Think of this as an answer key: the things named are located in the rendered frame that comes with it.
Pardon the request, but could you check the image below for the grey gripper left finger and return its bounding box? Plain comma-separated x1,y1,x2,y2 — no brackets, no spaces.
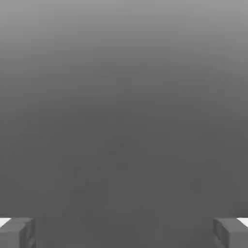
0,217,37,248

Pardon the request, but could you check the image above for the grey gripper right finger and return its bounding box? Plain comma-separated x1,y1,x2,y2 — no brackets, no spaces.
212,217,248,248

